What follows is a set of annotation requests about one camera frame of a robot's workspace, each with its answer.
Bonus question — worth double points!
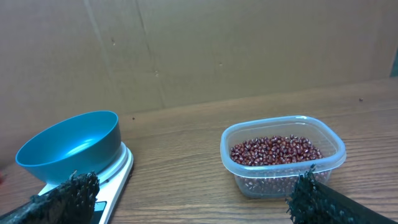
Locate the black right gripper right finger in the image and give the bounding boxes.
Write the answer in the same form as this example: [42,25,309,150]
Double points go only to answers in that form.
[286,165,397,224]

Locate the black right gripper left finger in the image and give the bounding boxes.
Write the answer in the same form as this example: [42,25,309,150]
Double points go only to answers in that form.
[1,172,100,224]

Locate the white digital kitchen scale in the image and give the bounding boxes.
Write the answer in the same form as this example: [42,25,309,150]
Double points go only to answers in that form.
[37,141,134,224]

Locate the teal plastic bowl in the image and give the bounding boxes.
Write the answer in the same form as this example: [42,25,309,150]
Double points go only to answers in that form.
[16,111,121,184]

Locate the red adzuki beans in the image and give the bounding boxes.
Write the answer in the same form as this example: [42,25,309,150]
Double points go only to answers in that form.
[229,134,324,166]

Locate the clear plastic food container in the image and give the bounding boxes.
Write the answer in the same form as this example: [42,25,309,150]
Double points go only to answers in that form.
[220,115,346,198]

